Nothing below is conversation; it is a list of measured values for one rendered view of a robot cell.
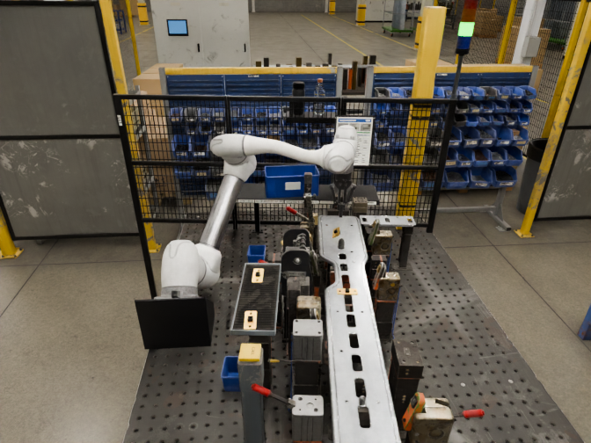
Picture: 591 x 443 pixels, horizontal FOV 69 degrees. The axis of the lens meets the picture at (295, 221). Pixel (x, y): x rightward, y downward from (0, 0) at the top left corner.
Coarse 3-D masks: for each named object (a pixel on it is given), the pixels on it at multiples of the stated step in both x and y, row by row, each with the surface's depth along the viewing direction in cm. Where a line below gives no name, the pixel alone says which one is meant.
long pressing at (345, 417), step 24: (336, 216) 233; (336, 240) 212; (360, 240) 212; (336, 264) 193; (360, 264) 194; (336, 288) 178; (360, 288) 178; (336, 312) 165; (360, 312) 165; (336, 336) 154; (360, 336) 154; (336, 360) 144; (336, 384) 135; (384, 384) 136; (336, 408) 128; (384, 408) 128; (336, 432) 121; (360, 432) 121; (384, 432) 121
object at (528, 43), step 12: (528, 0) 512; (540, 0) 502; (528, 12) 512; (540, 12) 508; (528, 24) 514; (528, 36) 518; (516, 48) 537; (528, 48) 518; (516, 60) 538; (528, 60) 534
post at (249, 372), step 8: (240, 368) 125; (248, 368) 125; (256, 368) 125; (240, 376) 126; (248, 376) 126; (256, 376) 126; (240, 384) 128; (248, 384) 128; (240, 392) 132; (248, 392) 130; (256, 392) 130; (248, 400) 132; (256, 400) 132; (248, 408) 134; (256, 408) 134; (248, 416) 136; (256, 416) 136; (248, 424) 138; (256, 424) 137; (248, 432) 140; (256, 432) 140; (264, 432) 148; (248, 440) 142; (256, 440) 142; (264, 440) 148
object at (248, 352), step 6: (240, 348) 127; (246, 348) 127; (252, 348) 127; (258, 348) 127; (240, 354) 125; (246, 354) 125; (252, 354) 125; (258, 354) 125; (240, 360) 124; (246, 360) 124; (252, 360) 124; (258, 360) 124
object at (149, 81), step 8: (160, 64) 628; (168, 64) 628; (176, 64) 629; (144, 72) 572; (152, 72) 572; (136, 80) 533; (144, 80) 534; (152, 80) 534; (144, 88) 538; (152, 88) 538; (160, 88) 538; (152, 104) 548; (160, 112) 553
